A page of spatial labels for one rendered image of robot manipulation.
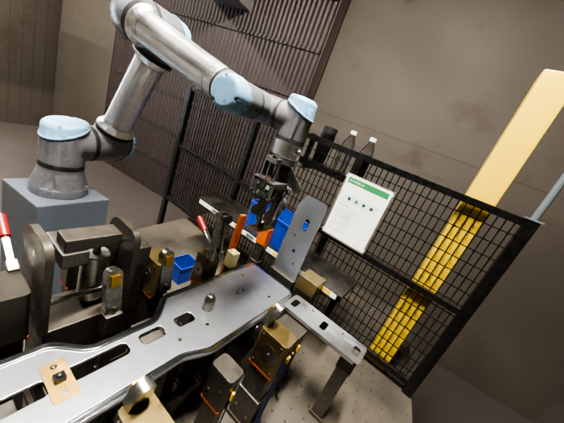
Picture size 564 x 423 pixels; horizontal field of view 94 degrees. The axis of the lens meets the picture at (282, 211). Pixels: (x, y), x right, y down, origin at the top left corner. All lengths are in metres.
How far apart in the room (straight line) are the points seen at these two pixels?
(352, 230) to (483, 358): 2.26
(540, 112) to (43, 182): 1.57
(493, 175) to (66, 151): 1.40
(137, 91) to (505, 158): 1.24
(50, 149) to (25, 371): 0.59
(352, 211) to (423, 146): 1.58
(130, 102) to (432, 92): 2.35
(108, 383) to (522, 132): 1.34
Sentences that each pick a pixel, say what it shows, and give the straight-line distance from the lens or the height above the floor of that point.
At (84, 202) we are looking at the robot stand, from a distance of 1.05.
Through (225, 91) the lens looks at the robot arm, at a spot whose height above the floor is 1.57.
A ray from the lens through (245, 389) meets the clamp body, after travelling 0.92.
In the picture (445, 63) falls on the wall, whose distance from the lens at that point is 2.83.
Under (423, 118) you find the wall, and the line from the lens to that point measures 2.72.
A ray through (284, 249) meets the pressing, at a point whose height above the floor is 1.09.
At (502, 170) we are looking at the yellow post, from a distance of 1.21.
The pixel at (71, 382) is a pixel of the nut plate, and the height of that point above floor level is 1.00.
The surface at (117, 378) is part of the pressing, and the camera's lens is 0.68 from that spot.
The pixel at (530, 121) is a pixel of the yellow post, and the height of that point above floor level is 1.84.
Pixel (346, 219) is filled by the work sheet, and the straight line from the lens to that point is 1.24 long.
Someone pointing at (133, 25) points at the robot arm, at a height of 1.63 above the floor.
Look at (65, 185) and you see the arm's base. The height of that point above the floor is 1.14.
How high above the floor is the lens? 1.55
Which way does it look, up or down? 18 degrees down
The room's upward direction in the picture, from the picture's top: 22 degrees clockwise
